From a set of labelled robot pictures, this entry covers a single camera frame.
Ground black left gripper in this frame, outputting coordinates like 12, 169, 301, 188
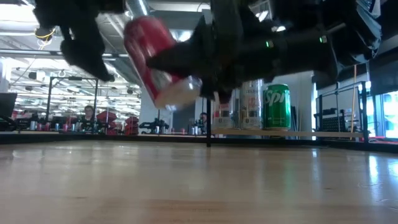
32, 0, 125, 83

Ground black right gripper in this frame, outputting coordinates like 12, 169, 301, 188
146, 0, 280, 105

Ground red Coca-Cola can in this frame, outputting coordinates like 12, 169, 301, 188
123, 15, 203, 110

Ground green Sprite can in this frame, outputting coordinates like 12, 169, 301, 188
262, 83, 292, 131

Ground white Celsius can red print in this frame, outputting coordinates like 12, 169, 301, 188
213, 99, 236, 130

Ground white Celsius can orange print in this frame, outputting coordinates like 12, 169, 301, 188
238, 79, 264, 131

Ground black monitor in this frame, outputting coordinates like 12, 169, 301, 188
0, 92, 18, 118

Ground background wooden table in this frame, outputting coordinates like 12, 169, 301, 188
6, 129, 85, 135

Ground black fabric panel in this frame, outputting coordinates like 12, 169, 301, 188
290, 105, 299, 140

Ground black metal rack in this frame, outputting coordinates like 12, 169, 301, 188
315, 81, 370, 144

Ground silver ventilation duct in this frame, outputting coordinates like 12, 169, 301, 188
95, 0, 149, 85

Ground black yellow ceiling cable reel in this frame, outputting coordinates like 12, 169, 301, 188
34, 27, 58, 41

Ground black metal frame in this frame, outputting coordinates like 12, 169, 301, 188
45, 76, 100, 123

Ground wooden shelf black frame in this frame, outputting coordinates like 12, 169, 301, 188
206, 98, 364, 147

